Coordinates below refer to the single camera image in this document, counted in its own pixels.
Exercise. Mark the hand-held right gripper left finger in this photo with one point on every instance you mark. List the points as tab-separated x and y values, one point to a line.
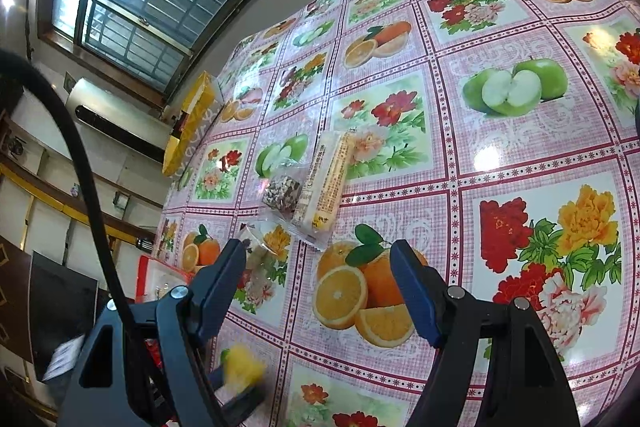
220	292

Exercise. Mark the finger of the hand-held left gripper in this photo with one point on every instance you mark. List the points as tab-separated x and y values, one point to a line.
242	404

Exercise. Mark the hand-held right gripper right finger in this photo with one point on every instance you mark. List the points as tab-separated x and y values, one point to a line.
415	297

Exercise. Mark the yellow snack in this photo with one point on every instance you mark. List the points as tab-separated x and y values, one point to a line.
242	364

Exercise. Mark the small clear snack packet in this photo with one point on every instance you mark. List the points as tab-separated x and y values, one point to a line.
257	247

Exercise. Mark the red rimmed white tray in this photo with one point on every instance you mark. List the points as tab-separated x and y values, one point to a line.
150	269

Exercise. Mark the clear packet dark nut bar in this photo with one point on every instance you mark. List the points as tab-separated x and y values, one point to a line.
282	194

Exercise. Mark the long cream snack packet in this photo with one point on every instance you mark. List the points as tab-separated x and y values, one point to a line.
325	187

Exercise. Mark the wooden cabinet with yellow trim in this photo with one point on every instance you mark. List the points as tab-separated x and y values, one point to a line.
50	207

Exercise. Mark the white tower air conditioner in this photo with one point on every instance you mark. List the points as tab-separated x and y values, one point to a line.
110	107

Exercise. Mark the barred window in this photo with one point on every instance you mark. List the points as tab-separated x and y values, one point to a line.
150	7

